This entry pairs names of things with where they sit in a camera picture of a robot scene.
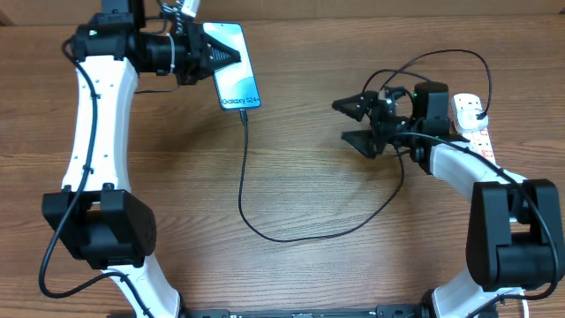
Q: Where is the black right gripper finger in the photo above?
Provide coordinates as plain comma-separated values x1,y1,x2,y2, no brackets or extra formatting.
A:
341,130,384,158
332,93,378,122

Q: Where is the blue Galaxy smartphone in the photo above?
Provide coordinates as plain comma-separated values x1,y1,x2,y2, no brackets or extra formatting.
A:
204,22,261,110

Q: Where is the black charger cable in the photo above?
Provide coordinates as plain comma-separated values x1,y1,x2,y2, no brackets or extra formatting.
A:
237,49,493,244

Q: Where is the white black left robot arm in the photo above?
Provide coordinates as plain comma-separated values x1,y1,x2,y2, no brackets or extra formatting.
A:
41,0,242,317

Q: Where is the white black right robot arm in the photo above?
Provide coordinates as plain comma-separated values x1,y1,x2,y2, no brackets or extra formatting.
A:
333,81,564,317

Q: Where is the white charger plug adapter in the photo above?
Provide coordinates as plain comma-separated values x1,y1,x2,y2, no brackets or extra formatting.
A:
455,109,489,133

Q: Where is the white power strip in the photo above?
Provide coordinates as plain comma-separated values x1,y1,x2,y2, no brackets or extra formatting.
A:
451,93,495,163

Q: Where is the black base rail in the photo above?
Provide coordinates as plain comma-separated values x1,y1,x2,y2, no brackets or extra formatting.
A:
179,305,433,318

